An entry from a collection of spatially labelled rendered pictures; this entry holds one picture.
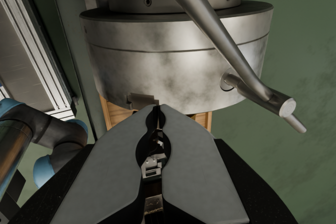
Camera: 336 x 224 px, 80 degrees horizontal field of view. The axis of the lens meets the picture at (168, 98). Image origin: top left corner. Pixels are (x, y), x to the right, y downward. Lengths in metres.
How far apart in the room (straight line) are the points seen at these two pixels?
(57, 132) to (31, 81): 0.87
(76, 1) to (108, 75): 0.65
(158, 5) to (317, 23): 2.05
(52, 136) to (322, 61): 2.36
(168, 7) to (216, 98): 0.13
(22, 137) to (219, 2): 0.44
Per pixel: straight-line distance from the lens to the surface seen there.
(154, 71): 0.25
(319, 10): 2.24
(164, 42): 0.24
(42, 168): 0.52
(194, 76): 0.25
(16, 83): 1.45
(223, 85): 0.28
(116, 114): 0.67
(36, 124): 0.56
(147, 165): 0.51
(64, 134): 0.57
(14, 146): 0.49
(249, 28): 0.28
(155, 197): 0.75
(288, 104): 0.23
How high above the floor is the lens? 1.45
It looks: 58 degrees down
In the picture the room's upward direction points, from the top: 151 degrees clockwise
